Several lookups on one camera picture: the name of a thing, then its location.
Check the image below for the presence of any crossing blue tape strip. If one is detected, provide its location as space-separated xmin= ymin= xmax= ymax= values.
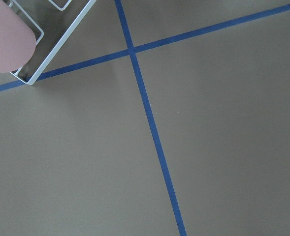
xmin=0 ymin=1 xmax=290 ymax=96

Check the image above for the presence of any white wire rack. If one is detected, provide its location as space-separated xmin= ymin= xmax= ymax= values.
xmin=4 ymin=0 xmax=96 ymax=85

